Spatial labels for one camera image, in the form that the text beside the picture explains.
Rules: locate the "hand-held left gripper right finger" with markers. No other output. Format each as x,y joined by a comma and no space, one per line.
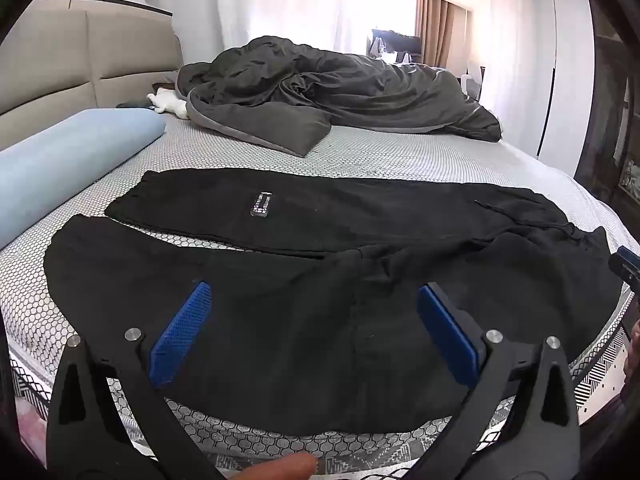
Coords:
447,330

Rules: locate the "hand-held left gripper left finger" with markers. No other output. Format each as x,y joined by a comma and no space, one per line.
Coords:
180,330

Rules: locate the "black pants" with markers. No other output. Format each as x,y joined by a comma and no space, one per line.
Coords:
310,310

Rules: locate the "person's left hand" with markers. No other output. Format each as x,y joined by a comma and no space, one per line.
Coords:
285,467

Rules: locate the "dark wooden cabinet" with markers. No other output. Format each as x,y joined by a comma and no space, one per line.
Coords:
607,110

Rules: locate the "light blue bolster pillow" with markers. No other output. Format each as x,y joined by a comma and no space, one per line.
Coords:
65,160

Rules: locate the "white wardrobe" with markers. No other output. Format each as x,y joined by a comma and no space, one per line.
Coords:
545,60

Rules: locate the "white plush toy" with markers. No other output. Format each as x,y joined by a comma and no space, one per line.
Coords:
170,102

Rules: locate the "dark grey duvet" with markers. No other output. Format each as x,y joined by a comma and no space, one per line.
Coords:
350,90

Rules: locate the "clothes on drying rack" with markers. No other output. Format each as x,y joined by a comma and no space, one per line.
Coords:
395,42

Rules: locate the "beige padded headboard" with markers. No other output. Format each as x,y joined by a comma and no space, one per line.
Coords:
75,55

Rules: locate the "brown curtain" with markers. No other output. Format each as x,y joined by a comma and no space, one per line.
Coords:
434,30

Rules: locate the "white sheer curtain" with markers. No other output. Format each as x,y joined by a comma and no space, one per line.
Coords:
300,5

